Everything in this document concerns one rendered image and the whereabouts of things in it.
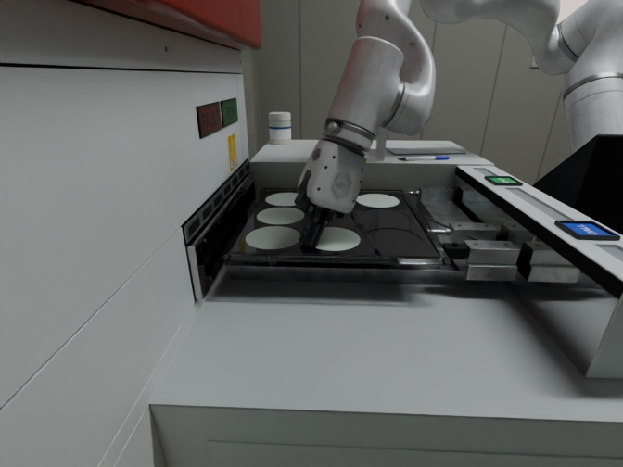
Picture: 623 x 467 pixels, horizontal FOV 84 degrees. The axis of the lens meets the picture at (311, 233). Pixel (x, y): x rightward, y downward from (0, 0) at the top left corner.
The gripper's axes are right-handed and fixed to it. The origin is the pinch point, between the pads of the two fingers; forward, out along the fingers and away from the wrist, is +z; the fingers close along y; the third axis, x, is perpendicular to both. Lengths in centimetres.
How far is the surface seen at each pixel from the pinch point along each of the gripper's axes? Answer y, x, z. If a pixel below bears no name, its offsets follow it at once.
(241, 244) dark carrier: -8.0, 7.2, 6.0
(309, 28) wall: 76, 152, -92
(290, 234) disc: 0.2, 5.5, 2.2
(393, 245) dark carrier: 11.4, -8.3, -2.9
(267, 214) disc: 1.6, 17.2, 1.6
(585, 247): 18.0, -31.7, -12.7
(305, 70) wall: 84, 154, -70
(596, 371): 18.2, -38.4, 1.2
